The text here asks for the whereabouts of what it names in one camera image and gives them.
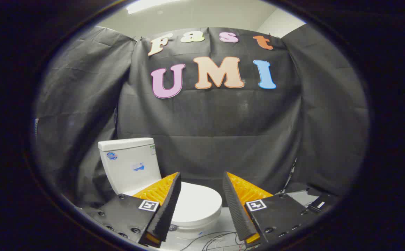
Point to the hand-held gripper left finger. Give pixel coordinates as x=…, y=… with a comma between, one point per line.
x=169, y=205

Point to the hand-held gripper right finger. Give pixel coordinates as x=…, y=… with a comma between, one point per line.
x=235, y=209

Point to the white toilet bowl with seat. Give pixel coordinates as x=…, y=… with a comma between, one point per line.
x=192, y=233

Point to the black backdrop cloth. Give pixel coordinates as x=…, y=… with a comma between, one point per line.
x=206, y=122

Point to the black box with white label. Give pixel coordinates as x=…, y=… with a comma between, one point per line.
x=328, y=200

